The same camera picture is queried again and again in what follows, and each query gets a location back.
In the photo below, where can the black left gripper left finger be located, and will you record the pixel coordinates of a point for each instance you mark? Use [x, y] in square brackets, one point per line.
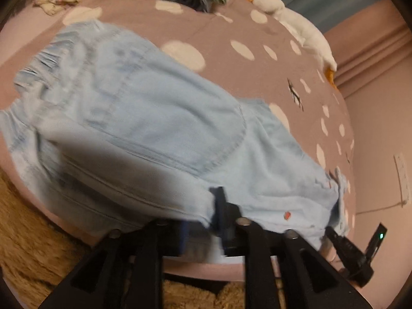
[123, 270]

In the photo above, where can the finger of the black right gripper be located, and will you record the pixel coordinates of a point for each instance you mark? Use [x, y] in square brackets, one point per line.
[357, 264]

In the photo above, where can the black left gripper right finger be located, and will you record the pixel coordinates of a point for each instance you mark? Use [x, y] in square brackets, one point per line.
[281, 270]

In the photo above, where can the light blue denim pants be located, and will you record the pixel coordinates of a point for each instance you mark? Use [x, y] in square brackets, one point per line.
[109, 133]

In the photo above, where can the pink curtain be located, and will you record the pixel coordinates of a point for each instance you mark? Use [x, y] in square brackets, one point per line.
[368, 44]

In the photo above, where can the white goose plush toy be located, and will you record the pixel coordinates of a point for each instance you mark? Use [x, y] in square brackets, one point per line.
[306, 33]

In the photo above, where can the pink polka dot bedspread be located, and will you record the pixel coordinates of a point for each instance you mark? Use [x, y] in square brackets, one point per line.
[237, 46]

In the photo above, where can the white wall power strip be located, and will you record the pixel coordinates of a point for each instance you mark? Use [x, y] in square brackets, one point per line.
[404, 183]

